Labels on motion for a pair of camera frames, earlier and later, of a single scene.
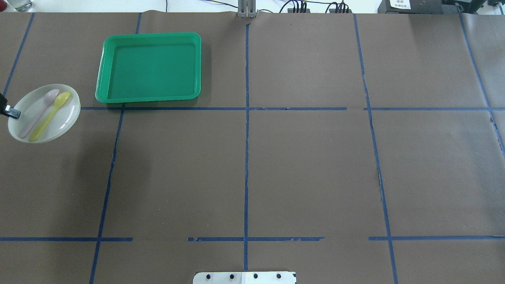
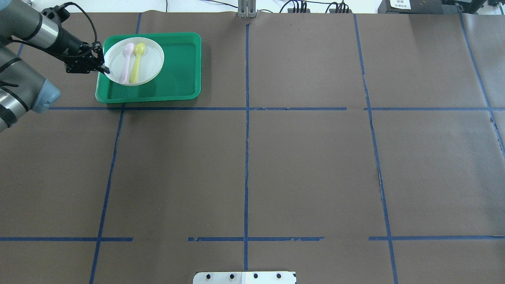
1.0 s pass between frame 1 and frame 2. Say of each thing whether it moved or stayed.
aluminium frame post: stayed
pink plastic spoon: moved
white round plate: moved
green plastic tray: stayed
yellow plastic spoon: moved
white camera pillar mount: stayed
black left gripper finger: moved
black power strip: stayed
